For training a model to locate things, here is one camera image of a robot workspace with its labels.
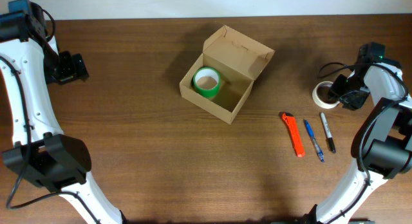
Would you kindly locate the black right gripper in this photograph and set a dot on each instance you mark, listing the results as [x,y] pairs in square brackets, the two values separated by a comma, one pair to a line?
[351,104]

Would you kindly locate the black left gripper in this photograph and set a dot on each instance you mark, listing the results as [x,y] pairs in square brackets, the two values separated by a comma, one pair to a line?
[74,69]

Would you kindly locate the white masking tape roll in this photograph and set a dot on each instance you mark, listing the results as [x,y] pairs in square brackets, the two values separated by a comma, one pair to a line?
[318,101]

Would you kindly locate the orange utility knife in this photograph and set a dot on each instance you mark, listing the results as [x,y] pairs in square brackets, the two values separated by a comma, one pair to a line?
[291,125]

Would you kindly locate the blue ballpoint pen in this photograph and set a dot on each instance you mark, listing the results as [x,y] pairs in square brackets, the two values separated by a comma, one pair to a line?
[314,141]

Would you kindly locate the green tape roll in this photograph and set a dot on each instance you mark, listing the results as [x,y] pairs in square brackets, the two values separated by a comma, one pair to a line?
[207,82]

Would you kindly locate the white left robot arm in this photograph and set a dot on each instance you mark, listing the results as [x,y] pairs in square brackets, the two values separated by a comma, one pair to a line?
[42,154]

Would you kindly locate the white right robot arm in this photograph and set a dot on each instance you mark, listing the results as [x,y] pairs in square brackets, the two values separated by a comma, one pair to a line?
[380,150]

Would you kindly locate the black sharpie marker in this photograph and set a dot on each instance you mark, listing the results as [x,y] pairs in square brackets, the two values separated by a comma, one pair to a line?
[328,133]

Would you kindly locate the brown cardboard box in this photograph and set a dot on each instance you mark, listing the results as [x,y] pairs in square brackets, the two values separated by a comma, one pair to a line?
[239,60]

